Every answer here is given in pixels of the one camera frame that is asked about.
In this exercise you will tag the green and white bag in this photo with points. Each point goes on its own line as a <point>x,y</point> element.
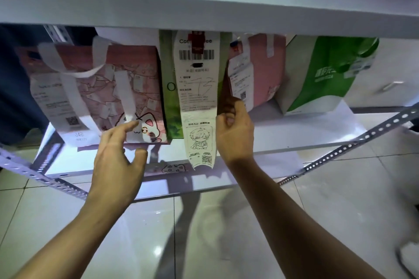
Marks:
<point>320,76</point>

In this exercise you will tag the green paper bag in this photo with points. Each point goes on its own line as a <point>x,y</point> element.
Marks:
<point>167,59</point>

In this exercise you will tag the person's left hand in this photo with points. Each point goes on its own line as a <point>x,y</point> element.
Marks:
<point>113,167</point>

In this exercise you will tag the red clip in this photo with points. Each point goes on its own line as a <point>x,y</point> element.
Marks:
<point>197,41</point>

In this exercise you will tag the white receipt on pink bag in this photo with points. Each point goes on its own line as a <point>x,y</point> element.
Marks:
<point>240,76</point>

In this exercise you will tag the person's right hand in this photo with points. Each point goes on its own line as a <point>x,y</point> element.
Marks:
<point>237,140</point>

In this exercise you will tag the white shoe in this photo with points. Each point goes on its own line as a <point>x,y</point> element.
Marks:
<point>409,257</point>

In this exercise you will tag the grey metal shelf unit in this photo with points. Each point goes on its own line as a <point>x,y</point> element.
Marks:
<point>196,4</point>

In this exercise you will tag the pink cat print bag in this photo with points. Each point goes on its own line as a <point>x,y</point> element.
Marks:
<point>144,66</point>

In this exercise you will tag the long white receipt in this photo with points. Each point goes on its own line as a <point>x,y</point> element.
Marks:
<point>196,99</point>

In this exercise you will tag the plain pink paper bag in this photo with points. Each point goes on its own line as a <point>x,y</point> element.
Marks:
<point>268,72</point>

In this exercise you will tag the person's right forearm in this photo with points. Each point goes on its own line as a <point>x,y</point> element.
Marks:
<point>294,223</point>

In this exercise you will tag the white receipt on cat bag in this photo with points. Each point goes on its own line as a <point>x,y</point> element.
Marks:
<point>49,105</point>

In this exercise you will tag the white cabinet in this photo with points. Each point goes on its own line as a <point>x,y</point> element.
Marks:
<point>392,66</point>

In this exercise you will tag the person's left thumb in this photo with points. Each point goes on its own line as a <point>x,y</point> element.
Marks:
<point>140,162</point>

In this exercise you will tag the person's left forearm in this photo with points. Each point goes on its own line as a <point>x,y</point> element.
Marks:
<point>78,239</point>

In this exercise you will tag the person's right thumb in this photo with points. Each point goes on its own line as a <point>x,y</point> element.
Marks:
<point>226,121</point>

